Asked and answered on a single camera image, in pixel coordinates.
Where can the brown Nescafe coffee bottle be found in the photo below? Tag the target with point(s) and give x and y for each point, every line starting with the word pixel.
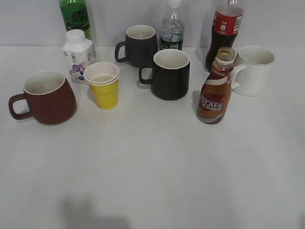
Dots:
pixel 216 91

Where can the dark red ceramic mug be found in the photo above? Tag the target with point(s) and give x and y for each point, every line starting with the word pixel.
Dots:
pixel 49 97

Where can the yellow paper cup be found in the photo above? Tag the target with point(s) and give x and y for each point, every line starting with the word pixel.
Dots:
pixel 103 81

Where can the black front mug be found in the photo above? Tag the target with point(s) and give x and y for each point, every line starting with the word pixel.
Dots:
pixel 170 74

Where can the dark grey rear mug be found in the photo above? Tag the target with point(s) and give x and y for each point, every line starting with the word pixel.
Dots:
pixel 139 47

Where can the clear water bottle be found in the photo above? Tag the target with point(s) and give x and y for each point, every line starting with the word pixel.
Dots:
pixel 172 26

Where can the white milk carton bottle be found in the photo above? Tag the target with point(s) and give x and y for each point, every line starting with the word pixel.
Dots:
pixel 79 53

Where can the white ceramic mug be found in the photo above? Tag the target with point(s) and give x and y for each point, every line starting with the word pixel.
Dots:
pixel 252 66

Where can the cola bottle red label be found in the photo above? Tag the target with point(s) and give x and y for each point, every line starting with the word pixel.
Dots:
pixel 226 24

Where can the green soda bottle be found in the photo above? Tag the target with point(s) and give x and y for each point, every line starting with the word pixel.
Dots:
pixel 75 16

